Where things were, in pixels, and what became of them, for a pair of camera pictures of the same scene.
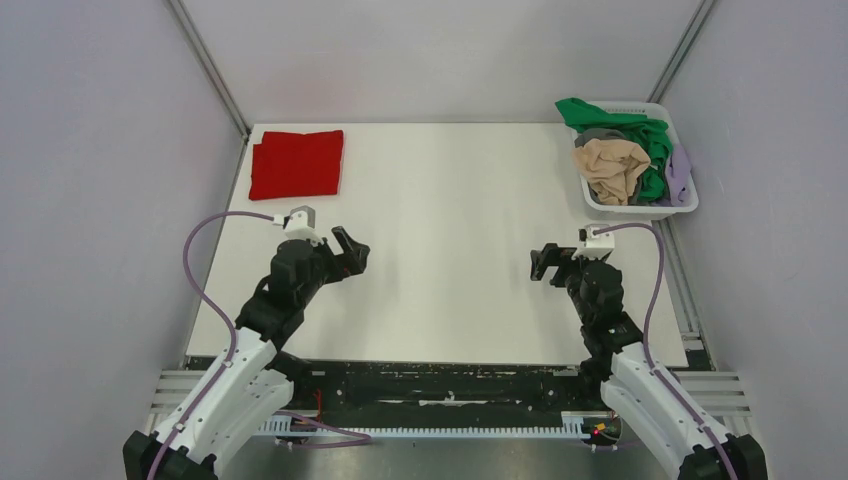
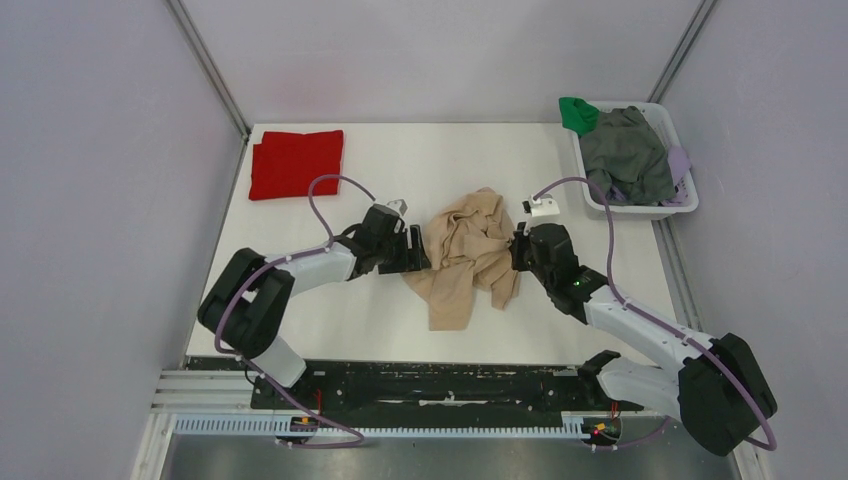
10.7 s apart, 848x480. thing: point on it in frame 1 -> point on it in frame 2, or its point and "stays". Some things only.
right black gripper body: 569,269 -> 523,259
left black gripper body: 329,267 -> 393,253
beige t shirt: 612,167 -> 469,240
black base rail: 324,386 stays
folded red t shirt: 295,165 stays
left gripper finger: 347,244 -> 417,256
